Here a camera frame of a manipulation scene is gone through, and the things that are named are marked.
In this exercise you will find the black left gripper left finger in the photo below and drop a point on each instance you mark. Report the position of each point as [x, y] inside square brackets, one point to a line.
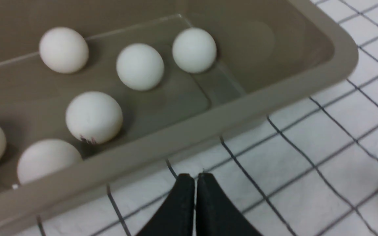
[176, 214]

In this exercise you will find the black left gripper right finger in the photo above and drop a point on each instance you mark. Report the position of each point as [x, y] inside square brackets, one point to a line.
[216, 215]

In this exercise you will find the white ping-pong ball hidden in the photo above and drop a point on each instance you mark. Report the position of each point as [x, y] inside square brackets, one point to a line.
[63, 50]

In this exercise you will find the white grid-pattern tablecloth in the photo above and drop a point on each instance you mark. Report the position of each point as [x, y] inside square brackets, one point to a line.
[310, 169]

